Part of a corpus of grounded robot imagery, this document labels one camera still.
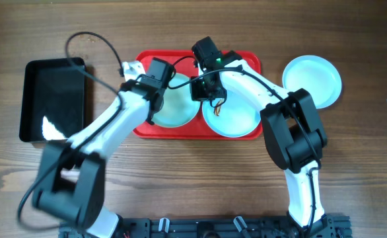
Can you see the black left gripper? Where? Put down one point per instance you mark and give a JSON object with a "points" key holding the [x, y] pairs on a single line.
{"points": [[156, 108]]}

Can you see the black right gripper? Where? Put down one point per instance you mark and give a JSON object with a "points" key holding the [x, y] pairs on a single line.
{"points": [[197, 95]]}

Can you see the light blue plate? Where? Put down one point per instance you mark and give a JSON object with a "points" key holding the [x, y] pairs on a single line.
{"points": [[178, 108], [316, 75], [235, 119]]}

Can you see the light blue plate back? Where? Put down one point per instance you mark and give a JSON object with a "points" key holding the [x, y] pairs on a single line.
{"points": [[316, 75]]}

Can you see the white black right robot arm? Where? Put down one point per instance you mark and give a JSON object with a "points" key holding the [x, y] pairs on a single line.
{"points": [[293, 131]]}

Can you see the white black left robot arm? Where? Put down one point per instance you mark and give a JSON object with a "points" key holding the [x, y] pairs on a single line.
{"points": [[70, 183]]}

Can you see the red serving tray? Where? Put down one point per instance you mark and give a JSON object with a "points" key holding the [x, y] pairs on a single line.
{"points": [[197, 127]]}

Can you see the black plastic tray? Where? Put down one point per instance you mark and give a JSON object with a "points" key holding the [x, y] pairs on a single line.
{"points": [[53, 100]]}

